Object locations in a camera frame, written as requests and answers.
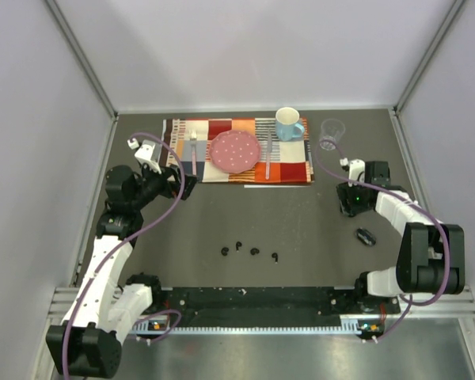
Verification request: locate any black marbled earbud case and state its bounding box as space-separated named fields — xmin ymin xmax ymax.
xmin=355 ymin=228 xmax=377 ymax=246

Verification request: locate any fork with pink handle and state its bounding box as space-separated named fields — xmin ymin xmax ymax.
xmin=190 ymin=130 xmax=197 ymax=177

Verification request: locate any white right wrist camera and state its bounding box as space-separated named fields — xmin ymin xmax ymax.
xmin=340 ymin=158 xmax=366 ymax=186

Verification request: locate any knife with pink handle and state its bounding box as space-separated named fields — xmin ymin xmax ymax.
xmin=265 ymin=130 xmax=272 ymax=181

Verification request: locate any light blue mug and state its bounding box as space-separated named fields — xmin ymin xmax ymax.
xmin=275 ymin=107 xmax=305 ymax=142

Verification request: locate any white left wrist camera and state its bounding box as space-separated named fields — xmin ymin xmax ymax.
xmin=134 ymin=139 xmax=162 ymax=173

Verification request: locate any aluminium frame rail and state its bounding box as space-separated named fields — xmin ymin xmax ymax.
xmin=47 ymin=287 xmax=475 ymax=337

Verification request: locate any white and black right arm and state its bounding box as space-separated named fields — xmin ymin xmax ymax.
xmin=336 ymin=158 xmax=465 ymax=314

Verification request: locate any pink dotted plate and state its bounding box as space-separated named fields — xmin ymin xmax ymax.
xmin=208 ymin=130 xmax=261 ymax=174

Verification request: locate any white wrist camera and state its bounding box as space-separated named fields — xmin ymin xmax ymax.
xmin=134 ymin=139 xmax=162 ymax=173
xmin=340 ymin=158 xmax=366 ymax=186

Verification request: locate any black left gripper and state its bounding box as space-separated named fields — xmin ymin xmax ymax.
xmin=130 ymin=160 xmax=199 ymax=211

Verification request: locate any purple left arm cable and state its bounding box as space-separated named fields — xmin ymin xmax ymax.
xmin=61 ymin=132 xmax=183 ymax=377

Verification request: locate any clear drinking glass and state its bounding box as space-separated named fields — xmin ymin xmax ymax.
xmin=319 ymin=118 xmax=346 ymax=150

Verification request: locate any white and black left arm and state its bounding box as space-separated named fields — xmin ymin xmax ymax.
xmin=46 ymin=165 xmax=197 ymax=379

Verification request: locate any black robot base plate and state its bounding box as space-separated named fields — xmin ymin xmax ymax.
xmin=162 ymin=287 xmax=401 ymax=328

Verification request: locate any colourful patchwork placemat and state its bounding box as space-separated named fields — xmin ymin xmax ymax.
xmin=161 ymin=117 xmax=314 ymax=185

